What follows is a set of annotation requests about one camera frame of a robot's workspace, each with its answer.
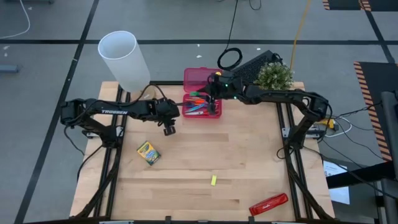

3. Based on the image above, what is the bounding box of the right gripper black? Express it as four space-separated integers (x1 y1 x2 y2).
198 70 246 115

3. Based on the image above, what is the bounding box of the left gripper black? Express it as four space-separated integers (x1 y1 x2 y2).
154 98 193 137

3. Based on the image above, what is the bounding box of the pink translucent pencil case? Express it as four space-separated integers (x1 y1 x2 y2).
182 67 223 119

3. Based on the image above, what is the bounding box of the green yellow crayon box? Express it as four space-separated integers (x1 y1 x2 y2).
136 141 162 166

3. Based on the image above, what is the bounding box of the potted green plant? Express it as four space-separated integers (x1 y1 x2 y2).
254 61 295 91

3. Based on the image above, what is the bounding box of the white shade wooden lamp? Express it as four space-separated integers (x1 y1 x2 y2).
98 30 156 102

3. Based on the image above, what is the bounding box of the red stapler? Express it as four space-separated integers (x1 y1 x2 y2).
248 192 289 217

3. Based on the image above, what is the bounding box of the black hazard striped mat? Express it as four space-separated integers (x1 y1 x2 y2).
322 0 398 12
353 61 398 162

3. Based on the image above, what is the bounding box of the white paper sheet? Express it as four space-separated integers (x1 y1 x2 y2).
323 160 351 205

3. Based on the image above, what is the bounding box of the black floor beam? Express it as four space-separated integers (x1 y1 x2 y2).
326 161 397 190

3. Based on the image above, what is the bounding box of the grey floor block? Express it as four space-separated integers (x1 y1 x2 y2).
0 64 22 74

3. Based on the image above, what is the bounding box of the black hanging coiled cable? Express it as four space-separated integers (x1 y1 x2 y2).
216 0 244 72

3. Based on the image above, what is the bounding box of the yellow hanging cable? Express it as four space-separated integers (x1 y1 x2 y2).
289 0 313 71

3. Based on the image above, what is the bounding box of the white floor cable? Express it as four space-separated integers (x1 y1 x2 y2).
0 0 31 40

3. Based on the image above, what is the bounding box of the grey metal post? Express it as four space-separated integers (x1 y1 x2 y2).
381 91 398 224

